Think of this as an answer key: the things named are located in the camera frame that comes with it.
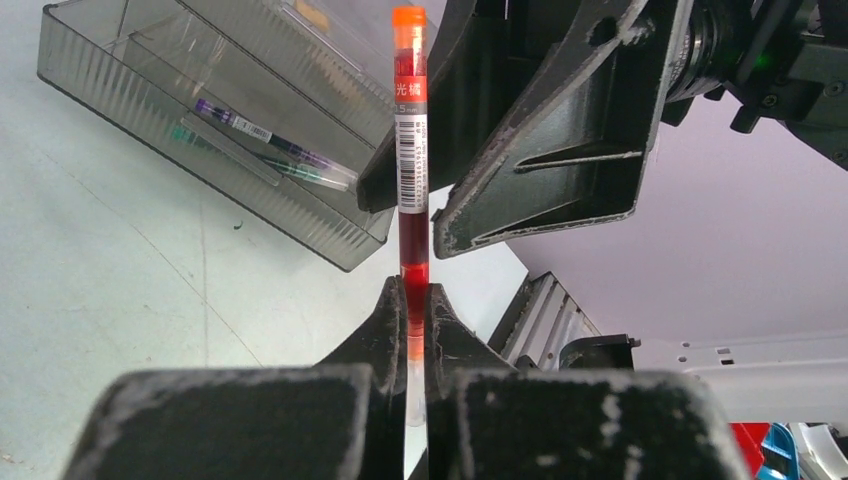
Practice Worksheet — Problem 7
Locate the small cork block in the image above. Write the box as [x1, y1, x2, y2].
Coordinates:
[294, 0, 330, 33]

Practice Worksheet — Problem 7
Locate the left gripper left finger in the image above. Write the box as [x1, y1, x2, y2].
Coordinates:
[63, 277, 406, 479]

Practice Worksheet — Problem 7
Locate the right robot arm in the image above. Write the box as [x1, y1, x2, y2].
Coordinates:
[357, 1, 847, 264]

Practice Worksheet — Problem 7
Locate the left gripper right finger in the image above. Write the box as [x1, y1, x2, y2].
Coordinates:
[423, 284, 750, 479]

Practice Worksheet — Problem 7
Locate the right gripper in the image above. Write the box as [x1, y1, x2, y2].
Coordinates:
[433, 0, 753, 259]

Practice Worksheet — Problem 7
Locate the red marker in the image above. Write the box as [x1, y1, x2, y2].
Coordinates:
[392, 6, 430, 427]

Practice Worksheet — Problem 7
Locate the dark green pen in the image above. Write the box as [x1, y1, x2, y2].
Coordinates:
[249, 145, 357, 191]

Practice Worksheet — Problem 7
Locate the clear purple pen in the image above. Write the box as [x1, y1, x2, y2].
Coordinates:
[194, 98, 335, 162]

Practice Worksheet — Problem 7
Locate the clear plastic drawer cabinet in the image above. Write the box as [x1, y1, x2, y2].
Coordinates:
[37, 0, 394, 271]

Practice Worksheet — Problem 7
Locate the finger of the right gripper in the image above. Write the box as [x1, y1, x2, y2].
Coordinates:
[356, 0, 531, 215]

